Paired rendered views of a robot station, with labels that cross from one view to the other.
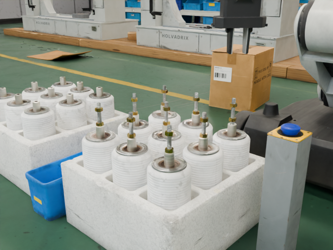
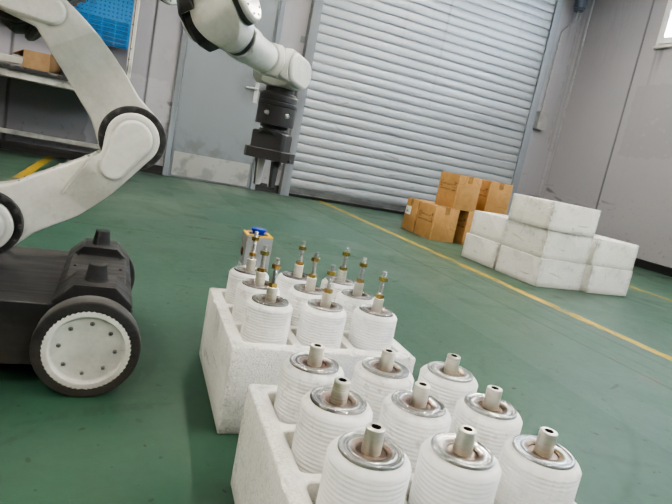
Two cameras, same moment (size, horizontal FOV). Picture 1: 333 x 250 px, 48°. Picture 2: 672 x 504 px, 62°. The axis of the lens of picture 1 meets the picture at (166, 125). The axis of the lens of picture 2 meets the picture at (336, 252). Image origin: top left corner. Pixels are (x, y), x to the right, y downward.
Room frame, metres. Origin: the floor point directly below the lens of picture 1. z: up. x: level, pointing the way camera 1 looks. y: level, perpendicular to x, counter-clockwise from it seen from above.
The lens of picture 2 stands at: (1.97, 0.58, 0.56)
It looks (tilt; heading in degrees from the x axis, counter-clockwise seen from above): 10 degrees down; 206
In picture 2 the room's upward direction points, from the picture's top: 11 degrees clockwise
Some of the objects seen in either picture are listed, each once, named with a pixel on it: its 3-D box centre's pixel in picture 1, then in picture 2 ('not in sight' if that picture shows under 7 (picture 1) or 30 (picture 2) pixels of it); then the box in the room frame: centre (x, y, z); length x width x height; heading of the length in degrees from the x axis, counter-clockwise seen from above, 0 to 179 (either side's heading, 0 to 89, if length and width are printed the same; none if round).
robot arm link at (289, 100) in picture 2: not in sight; (280, 83); (0.88, -0.18, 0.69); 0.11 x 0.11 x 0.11; 7
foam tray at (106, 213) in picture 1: (166, 191); (296, 355); (0.89, 0.00, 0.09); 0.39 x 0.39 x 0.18; 47
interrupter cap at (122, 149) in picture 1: (132, 149); (357, 294); (0.80, 0.08, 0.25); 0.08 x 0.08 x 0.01
